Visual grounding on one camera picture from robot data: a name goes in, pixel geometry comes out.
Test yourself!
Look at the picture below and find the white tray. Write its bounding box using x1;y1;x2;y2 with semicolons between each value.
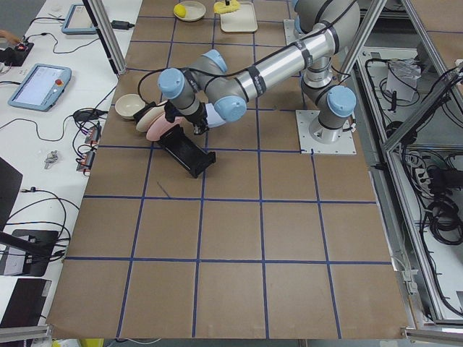
220;1;258;33

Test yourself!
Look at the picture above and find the yellow lemon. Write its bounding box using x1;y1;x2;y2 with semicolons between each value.
174;4;187;18

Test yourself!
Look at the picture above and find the cream bowl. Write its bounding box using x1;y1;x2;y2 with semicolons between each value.
115;94;146;120

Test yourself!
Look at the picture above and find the left teach pendant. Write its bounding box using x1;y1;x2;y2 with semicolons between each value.
8;64;72;112

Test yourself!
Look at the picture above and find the black dish rack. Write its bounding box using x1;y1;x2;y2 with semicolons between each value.
134;102;216;178

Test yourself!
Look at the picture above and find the black power adapter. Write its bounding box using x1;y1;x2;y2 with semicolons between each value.
111;20;134;30

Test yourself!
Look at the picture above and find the blue plate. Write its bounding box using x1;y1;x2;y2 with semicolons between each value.
205;103;226;128

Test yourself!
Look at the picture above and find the pink plate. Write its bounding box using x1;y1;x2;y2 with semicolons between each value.
145;116;184;142

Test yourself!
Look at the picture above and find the cream plate in rack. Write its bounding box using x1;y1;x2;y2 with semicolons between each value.
136;105;165;132

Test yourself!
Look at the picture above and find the cream plate with lemon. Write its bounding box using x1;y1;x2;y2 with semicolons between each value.
174;1;206;22

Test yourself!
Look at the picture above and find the aluminium frame post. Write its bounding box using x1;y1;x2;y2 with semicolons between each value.
82;0;127;76

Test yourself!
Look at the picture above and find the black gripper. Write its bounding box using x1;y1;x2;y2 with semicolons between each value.
184;103;209;135

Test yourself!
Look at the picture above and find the yellow bread piece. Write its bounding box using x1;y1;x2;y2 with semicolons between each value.
213;0;240;14

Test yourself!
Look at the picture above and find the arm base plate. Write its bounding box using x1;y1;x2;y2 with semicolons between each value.
295;110;357;155

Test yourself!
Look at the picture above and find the teach pendant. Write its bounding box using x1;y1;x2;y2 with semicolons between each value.
8;64;72;112
61;4;96;35

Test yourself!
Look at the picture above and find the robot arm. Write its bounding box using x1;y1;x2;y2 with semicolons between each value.
157;1;360;143

